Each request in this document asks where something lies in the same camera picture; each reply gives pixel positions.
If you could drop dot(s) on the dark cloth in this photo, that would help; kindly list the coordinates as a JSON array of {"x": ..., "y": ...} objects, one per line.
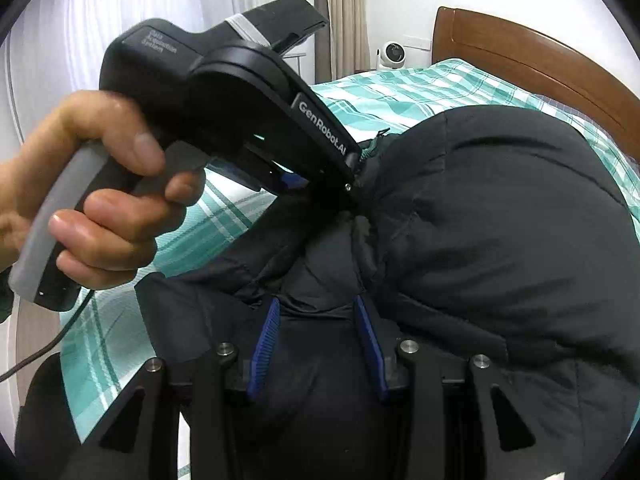
[{"x": 40, "y": 410}]

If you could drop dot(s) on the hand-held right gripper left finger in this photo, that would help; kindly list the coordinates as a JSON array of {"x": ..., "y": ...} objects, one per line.
[{"x": 264, "y": 345}]

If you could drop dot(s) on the white round fan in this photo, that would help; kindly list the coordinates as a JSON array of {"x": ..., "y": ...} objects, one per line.
[{"x": 392, "y": 55}]

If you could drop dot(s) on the brown wooden headboard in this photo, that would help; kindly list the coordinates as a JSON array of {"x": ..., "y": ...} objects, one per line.
[{"x": 500, "y": 45}]

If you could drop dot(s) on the black puffer jacket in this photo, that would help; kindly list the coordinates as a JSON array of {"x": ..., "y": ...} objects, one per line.
[{"x": 475, "y": 235}]

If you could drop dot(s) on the beige curtain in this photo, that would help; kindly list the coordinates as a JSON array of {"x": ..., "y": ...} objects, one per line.
[{"x": 345, "y": 10}]

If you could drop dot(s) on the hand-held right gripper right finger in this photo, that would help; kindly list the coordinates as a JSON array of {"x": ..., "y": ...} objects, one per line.
[{"x": 372, "y": 345}]

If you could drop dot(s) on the teal plaid bed sheet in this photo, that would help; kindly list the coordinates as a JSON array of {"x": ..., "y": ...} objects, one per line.
[{"x": 400, "y": 90}]

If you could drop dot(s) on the person's left hand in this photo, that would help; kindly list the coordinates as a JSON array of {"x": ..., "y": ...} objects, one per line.
[{"x": 100, "y": 120}]

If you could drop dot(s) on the white wall switch plate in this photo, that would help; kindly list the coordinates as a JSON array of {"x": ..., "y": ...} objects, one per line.
[{"x": 417, "y": 42}]

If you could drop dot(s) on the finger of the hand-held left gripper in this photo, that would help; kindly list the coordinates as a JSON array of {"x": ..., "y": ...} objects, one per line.
[{"x": 292, "y": 181}]

